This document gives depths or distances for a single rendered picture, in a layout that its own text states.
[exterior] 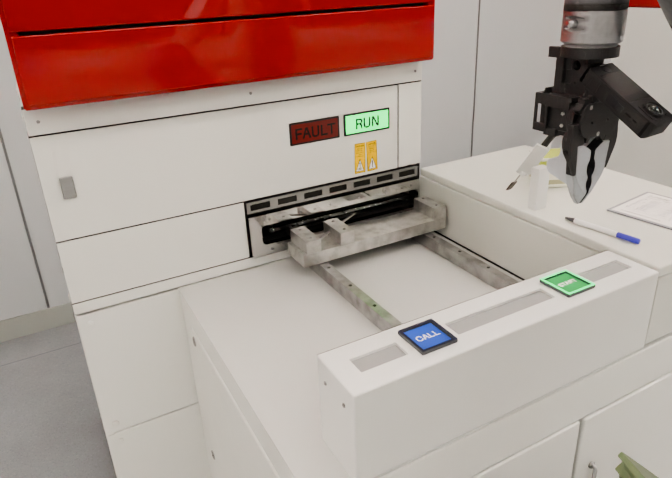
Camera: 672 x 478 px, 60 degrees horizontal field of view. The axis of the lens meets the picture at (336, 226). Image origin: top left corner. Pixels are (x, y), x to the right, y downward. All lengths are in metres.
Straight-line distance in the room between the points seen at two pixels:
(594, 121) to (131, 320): 0.92
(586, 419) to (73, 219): 0.95
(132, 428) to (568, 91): 1.09
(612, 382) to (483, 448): 0.27
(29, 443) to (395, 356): 1.73
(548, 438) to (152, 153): 0.84
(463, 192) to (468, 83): 2.19
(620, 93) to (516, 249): 0.51
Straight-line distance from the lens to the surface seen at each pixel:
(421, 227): 1.32
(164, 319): 1.27
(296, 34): 1.15
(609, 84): 0.81
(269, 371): 0.97
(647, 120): 0.78
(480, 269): 1.21
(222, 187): 1.19
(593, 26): 0.80
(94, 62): 1.05
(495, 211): 1.24
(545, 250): 1.17
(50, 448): 2.26
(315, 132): 1.24
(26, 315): 2.88
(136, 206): 1.16
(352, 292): 1.10
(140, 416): 1.39
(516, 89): 3.73
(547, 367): 0.91
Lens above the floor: 1.40
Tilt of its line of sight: 24 degrees down
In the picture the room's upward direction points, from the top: 3 degrees counter-clockwise
